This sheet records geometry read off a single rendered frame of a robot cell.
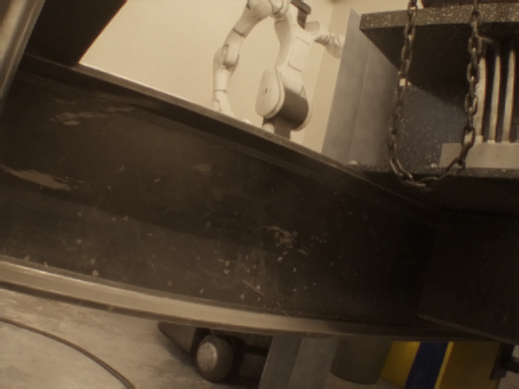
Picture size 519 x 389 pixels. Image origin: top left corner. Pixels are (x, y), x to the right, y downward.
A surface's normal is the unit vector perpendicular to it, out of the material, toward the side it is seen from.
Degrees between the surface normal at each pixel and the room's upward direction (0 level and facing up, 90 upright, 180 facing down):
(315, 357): 90
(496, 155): 90
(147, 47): 90
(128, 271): 90
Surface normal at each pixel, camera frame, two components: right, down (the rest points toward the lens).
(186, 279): 0.52, 0.07
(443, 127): -0.82, -0.25
